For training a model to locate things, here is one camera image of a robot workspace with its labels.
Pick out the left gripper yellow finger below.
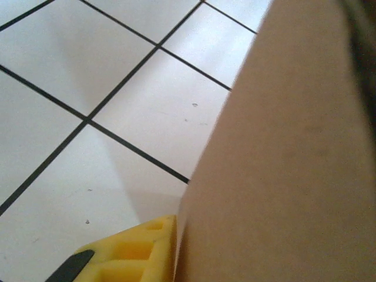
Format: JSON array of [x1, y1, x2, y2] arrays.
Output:
[[46, 214, 179, 282]]

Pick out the brown cardboard paper box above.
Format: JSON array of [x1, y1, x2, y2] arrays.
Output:
[[173, 0, 376, 282]]

